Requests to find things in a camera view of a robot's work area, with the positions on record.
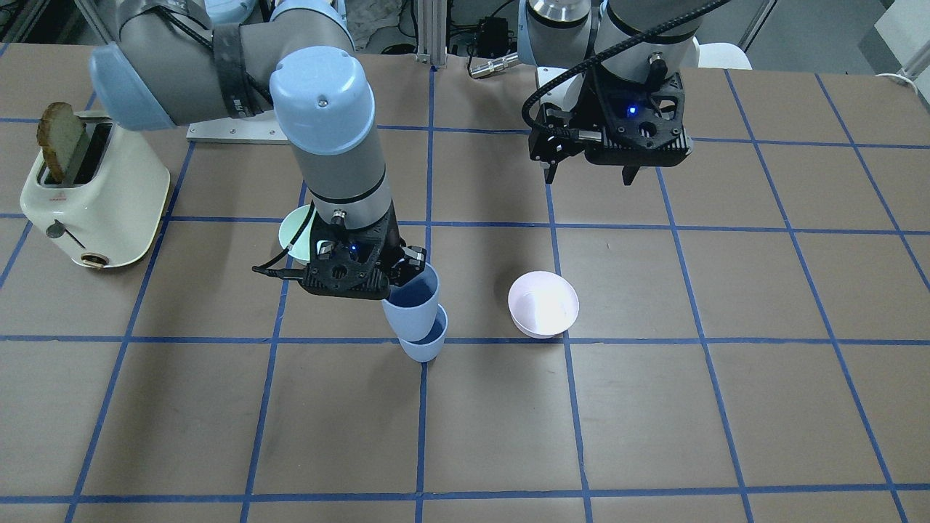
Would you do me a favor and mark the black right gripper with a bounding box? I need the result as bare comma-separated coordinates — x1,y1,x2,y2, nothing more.
378,211,428,291

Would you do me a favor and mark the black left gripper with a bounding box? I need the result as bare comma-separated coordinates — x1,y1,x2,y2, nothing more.
541,69,642,186

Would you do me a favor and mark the tall blue cup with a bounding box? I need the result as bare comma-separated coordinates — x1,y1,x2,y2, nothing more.
381,264,441,341

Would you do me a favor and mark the short blue cup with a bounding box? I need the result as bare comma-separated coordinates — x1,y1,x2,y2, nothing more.
398,305,448,363

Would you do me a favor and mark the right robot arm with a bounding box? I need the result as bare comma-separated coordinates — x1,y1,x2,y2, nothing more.
89,1,427,300

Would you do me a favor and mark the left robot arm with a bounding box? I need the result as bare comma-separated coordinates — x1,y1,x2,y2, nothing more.
467,1,721,185

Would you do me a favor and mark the green bowl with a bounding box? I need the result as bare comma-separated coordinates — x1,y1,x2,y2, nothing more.
277,204,316,265

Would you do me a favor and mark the pink bowl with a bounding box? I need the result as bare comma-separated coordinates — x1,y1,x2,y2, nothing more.
507,271,579,338

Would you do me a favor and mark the cream toaster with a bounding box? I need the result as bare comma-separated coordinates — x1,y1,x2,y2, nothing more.
20,110,171,269

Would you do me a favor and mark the toast slice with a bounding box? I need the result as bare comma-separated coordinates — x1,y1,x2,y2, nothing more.
36,102,89,185

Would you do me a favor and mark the black braided cable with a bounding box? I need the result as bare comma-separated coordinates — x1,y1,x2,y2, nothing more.
522,0,731,135

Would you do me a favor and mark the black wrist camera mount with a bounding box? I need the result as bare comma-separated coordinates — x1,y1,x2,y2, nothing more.
252,213,392,301
528,66,693,168

